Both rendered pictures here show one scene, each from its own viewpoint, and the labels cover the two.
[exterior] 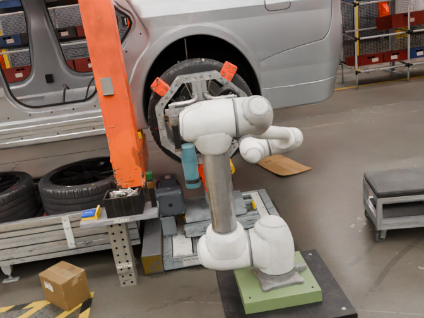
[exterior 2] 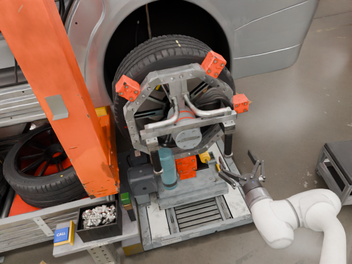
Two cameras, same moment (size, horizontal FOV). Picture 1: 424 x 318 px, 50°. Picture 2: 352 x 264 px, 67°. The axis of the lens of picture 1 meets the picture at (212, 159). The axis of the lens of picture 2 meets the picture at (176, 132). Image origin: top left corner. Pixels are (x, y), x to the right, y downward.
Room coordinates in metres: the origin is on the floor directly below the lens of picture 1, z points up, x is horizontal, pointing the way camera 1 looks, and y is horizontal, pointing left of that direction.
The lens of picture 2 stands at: (1.55, 0.13, 1.71)
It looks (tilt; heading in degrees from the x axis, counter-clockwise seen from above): 41 degrees down; 356
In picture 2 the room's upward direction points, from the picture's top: 8 degrees counter-clockwise
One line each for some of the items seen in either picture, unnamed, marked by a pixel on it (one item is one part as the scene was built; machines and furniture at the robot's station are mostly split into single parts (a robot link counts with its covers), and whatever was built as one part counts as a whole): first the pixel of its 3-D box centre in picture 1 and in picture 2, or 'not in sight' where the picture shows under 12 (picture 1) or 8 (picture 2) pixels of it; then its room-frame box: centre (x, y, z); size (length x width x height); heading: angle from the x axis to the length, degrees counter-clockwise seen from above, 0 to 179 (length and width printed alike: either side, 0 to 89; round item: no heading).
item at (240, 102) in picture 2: not in sight; (238, 103); (2.66, -0.30, 0.85); 0.09 x 0.08 x 0.07; 93
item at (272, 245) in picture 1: (271, 242); not in sight; (1.67, -0.20, 0.52); 0.18 x 0.16 x 0.22; 89
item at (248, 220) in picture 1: (219, 214); (187, 178); (2.80, 0.00, 0.13); 0.50 x 0.36 x 0.10; 93
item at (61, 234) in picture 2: (89, 214); (62, 235); (2.33, 0.72, 0.47); 0.07 x 0.07 x 0.02; 3
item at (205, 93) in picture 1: (218, 89); (205, 97); (2.52, -0.09, 1.03); 0.19 x 0.18 x 0.11; 3
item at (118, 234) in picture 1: (122, 250); (103, 251); (2.34, 0.58, 0.21); 0.10 x 0.10 x 0.42; 3
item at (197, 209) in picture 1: (211, 189); (181, 162); (2.80, 0.03, 0.32); 0.40 x 0.30 x 0.28; 93
